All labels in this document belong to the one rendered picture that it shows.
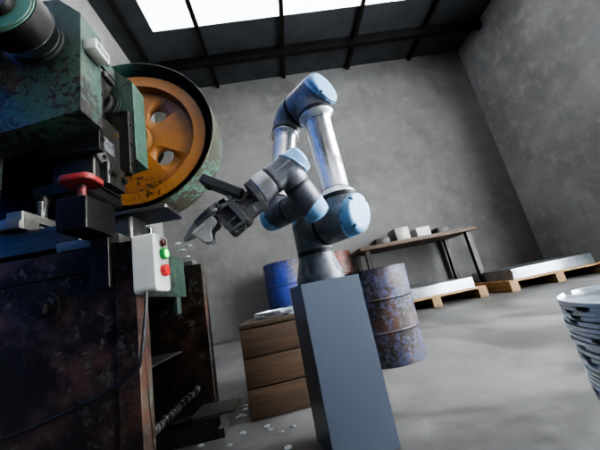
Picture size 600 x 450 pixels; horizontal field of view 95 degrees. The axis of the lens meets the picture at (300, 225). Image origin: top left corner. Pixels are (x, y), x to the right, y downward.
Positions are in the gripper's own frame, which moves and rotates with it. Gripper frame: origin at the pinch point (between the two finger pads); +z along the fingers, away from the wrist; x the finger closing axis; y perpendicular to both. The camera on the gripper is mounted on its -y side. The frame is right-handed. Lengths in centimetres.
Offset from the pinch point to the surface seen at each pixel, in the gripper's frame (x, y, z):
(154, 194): 57, -50, 9
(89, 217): -10.8, -11.5, 11.1
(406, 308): 79, 70, -50
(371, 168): 353, -43, -247
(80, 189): -9.6, -19.1, 9.9
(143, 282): -3.5, 3.9, 12.8
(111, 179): 20.5, -40.9, 10.9
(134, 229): 20.9, -21.5, 14.5
